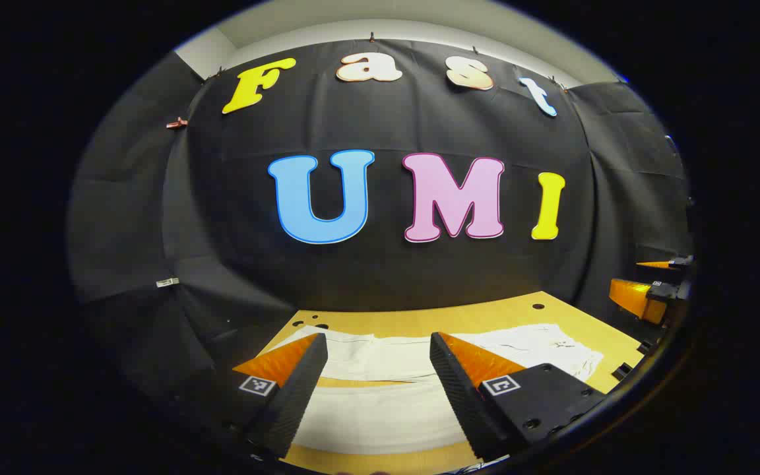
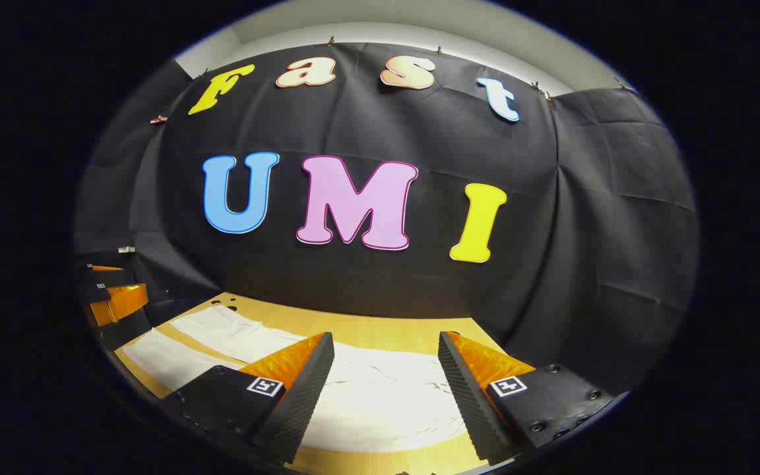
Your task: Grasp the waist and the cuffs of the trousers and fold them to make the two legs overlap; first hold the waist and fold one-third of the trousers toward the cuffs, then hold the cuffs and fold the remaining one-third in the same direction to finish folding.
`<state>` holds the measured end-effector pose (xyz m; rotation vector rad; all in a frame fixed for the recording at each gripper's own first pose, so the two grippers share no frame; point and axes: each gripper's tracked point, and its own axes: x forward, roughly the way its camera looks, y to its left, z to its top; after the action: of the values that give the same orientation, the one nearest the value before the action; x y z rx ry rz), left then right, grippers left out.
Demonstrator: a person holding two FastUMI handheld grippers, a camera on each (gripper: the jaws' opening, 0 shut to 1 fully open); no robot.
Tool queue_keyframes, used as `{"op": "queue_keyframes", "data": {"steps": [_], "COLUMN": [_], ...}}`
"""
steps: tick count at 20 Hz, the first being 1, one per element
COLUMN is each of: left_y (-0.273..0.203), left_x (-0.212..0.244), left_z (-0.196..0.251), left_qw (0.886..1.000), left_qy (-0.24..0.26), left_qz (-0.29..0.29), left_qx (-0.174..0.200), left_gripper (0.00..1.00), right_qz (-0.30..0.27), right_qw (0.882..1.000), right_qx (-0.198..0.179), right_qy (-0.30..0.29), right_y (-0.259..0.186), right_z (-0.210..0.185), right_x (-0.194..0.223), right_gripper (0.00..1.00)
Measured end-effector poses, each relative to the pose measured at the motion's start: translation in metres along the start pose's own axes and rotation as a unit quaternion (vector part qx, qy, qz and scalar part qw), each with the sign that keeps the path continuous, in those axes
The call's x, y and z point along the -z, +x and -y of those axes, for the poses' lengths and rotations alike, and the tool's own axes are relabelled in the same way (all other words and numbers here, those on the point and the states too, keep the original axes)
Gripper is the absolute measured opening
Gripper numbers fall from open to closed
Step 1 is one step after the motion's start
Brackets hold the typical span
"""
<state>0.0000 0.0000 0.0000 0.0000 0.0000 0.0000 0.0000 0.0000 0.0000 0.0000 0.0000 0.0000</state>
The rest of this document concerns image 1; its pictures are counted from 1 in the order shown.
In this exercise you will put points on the red cloth clip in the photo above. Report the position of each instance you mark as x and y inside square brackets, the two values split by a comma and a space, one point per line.
[177, 123]

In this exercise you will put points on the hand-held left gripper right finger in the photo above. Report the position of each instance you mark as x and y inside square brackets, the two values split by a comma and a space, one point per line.
[459, 396]

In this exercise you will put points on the black table edge bracket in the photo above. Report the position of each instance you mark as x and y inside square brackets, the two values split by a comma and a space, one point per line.
[645, 346]
[621, 371]

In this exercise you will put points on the white cloth clip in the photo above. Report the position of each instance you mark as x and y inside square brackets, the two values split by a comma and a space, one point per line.
[167, 282]

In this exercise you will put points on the black backdrop cloth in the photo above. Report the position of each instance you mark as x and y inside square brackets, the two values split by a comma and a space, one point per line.
[386, 270]

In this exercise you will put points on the white jeans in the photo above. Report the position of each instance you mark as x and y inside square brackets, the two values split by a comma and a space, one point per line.
[380, 412]

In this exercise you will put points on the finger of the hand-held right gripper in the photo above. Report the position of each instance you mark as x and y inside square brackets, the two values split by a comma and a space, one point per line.
[631, 293]
[657, 264]

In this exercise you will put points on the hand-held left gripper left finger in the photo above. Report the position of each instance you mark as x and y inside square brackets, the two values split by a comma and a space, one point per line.
[301, 396]

